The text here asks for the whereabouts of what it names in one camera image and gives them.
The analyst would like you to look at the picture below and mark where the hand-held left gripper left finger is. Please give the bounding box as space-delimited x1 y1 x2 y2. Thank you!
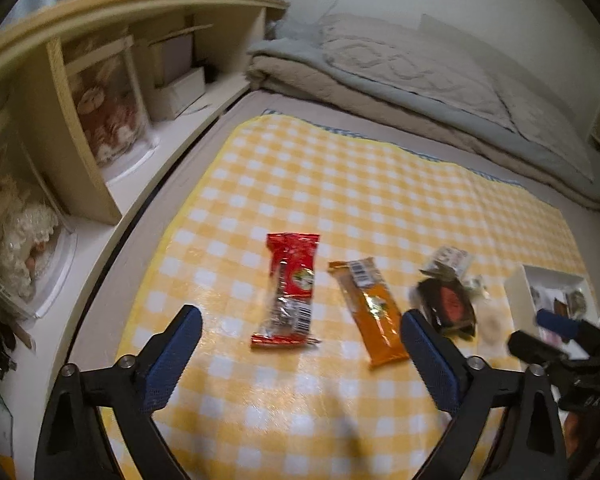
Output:
35 304 203 480

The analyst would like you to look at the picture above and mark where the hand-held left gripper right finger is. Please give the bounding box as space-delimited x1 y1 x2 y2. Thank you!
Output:
401 309 568 480

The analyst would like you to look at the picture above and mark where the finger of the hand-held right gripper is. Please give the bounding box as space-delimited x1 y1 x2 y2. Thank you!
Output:
507 329 581 378
535 309 597 345

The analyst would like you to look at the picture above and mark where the white cardboard tray box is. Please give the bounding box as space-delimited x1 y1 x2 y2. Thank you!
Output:
504 265 598 343

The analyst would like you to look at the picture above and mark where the dark mooncake packet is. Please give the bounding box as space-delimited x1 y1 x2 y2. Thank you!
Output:
414 272 478 338

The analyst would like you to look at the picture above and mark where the orange snack packet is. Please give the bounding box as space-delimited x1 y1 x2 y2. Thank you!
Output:
328 258 411 370

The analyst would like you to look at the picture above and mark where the white cartoon snack packet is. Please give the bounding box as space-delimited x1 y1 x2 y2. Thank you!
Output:
427 246 471 278

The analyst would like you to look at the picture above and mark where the red snack packet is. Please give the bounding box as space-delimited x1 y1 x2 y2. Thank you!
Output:
251 232 322 350

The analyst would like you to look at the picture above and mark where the beige quilted pillow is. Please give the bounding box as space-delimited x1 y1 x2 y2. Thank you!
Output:
320 14 516 133
490 72 596 183

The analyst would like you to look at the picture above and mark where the bagged white plush doll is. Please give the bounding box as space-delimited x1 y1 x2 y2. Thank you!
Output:
0 145 76 311

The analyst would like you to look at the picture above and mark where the yellow checked mat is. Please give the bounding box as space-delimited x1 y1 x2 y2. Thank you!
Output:
92 112 588 480

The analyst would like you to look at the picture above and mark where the long wooden shelf unit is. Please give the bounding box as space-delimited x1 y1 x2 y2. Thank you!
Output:
0 0 288 461

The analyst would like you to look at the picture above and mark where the bagged red plush doll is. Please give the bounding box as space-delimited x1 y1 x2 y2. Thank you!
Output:
67 55 153 166

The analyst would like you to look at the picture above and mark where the brown cardboard box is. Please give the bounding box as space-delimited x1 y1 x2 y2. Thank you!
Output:
147 35 196 88

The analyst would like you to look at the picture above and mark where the beige folded quilt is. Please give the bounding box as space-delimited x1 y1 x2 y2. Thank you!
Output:
245 52 600 211

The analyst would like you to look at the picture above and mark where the grey-blue blanket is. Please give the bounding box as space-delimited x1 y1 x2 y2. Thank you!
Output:
247 22 600 201

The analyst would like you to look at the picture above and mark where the black cable bundle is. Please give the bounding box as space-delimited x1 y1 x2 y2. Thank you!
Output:
0 305 21 381

